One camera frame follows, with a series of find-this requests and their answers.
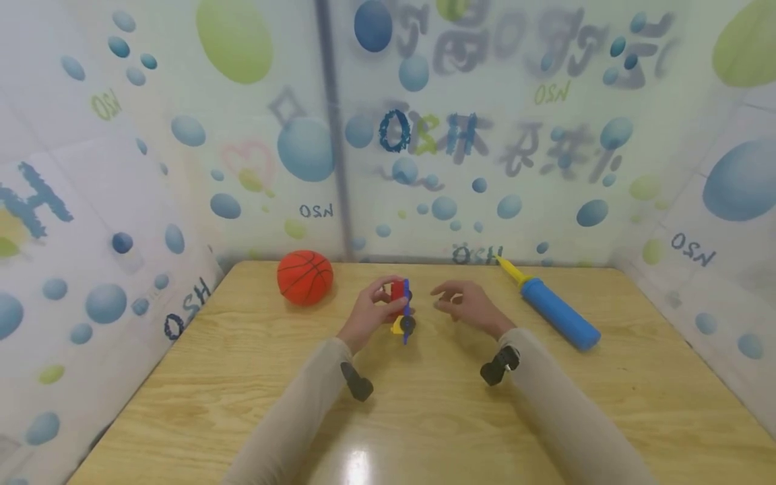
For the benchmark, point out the person's right hand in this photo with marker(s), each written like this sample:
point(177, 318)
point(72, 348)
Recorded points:
point(473, 311)

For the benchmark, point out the person's left hand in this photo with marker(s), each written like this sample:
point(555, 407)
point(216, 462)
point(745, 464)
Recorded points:
point(368, 315)

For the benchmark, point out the person's left thumb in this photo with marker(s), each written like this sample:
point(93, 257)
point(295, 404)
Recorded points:
point(395, 308)

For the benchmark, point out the person's left fingers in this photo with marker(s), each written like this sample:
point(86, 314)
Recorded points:
point(385, 285)

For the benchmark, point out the person's right fingers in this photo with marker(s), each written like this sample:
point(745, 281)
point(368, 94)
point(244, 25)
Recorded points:
point(447, 298)

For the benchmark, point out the red blue yellow toy vehicle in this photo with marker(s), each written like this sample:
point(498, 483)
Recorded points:
point(401, 311)

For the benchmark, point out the person's right forearm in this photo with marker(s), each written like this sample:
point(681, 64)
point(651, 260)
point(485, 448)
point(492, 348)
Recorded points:
point(570, 411)

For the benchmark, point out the person's left forearm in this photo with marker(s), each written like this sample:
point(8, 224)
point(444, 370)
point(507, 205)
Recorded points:
point(291, 417)

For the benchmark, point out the orange basketball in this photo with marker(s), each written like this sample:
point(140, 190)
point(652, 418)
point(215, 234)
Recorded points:
point(305, 277)

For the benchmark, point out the black wrist band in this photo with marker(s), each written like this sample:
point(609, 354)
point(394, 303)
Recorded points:
point(357, 382)
point(499, 365)

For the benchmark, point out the blue yellow hand pump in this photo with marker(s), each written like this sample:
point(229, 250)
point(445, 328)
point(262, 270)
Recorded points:
point(555, 307)

